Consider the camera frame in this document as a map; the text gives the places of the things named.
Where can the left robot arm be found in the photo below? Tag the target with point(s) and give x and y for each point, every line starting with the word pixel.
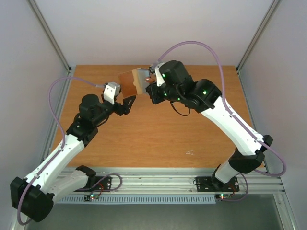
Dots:
pixel 36 194

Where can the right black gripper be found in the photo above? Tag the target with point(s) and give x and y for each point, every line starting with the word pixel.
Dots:
pixel 153 93

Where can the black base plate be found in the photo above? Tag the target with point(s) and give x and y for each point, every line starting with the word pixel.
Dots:
pixel 94 183
pixel 208 184

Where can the circuit board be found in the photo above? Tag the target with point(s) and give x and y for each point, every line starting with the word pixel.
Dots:
pixel 92 197
pixel 223 196

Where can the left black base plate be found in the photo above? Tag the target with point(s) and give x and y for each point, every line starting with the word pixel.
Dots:
pixel 94 183

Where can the aluminium rail frame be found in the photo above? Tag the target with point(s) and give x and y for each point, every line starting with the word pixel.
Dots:
pixel 180 180

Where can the grey slotted cable duct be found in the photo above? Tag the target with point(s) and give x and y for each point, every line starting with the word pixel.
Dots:
pixel 139 199

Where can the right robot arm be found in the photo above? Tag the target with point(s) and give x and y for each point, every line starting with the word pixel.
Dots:
pixel 175 84

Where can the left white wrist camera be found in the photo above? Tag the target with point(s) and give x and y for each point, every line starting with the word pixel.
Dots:
pixel 111 91

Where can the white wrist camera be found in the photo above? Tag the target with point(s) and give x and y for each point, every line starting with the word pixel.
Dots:
pixel 154 71
pixel 111 91

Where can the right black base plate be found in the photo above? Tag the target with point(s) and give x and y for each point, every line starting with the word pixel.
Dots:
pixel 208 184

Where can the left circuit board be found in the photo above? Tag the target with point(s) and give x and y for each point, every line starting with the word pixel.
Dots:
pixel 92 197

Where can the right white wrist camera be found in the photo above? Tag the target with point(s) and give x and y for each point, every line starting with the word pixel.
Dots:
pixel 154 71

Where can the right aluminium corner post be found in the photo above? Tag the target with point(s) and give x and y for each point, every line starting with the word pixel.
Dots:
pixel 258 33

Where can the brown leather card holder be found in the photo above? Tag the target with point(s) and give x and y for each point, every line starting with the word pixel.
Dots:
pixel 133 82

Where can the aluminium corner post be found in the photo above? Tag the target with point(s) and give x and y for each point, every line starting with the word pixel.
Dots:
pixel 258 33
pixel 37 12

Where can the left aluminium corner post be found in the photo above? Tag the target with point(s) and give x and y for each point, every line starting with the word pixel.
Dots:
pixel 37 12

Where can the right circuit board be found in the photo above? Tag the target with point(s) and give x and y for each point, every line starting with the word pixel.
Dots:
pixel 223 196

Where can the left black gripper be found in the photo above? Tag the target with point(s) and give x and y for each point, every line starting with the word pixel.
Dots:
pixel 126 108

